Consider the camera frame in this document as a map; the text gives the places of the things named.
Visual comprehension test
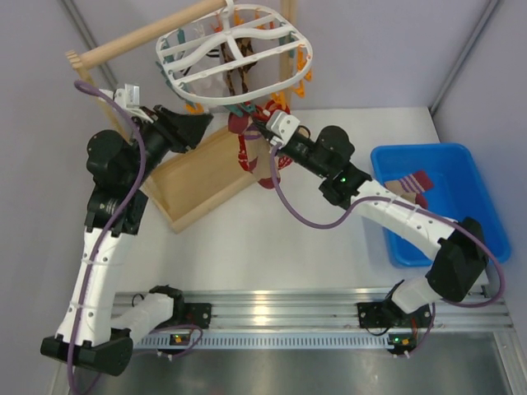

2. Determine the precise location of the brown argyle sock on hanger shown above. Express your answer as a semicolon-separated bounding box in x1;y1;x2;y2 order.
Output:
220;36;259;98

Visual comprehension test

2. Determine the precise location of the red christmas sock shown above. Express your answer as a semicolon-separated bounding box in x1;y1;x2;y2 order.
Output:
277;156;292;170
238;135;258;173

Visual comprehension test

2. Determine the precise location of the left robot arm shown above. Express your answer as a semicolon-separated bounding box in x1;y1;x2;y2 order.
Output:
40;105;213;376

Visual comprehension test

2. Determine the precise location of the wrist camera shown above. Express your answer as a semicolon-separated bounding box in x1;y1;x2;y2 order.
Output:
101;83;153;123
265;110;300;146

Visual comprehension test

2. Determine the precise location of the wooden drying rack stand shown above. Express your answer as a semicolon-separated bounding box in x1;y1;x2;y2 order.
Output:
68;1;289;232

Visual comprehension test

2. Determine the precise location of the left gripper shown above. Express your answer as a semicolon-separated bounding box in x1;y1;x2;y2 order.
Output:
124;104;212;188

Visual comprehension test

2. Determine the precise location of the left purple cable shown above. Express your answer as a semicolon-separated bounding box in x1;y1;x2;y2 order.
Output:
65;81;203;395

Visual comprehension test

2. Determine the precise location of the white sock on hanger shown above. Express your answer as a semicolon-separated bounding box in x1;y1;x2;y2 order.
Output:
176;24;228;97

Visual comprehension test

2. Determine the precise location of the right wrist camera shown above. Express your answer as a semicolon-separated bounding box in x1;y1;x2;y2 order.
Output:
265;110;300;146

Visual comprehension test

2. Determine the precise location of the aluminium mounting rail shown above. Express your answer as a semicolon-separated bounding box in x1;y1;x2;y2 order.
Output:
137;289;513;351

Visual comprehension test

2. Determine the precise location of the white plastic sock hanger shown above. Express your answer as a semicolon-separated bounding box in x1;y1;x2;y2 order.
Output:
156;2;313;114

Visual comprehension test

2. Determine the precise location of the blue plastic bin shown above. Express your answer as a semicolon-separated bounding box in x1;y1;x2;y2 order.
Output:
371;143;511;263

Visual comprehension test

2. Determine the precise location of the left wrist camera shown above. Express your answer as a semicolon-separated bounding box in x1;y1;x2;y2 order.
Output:
101;83;153;123

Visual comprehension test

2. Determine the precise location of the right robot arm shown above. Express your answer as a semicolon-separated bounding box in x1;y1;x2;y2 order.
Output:
253;111;491;334

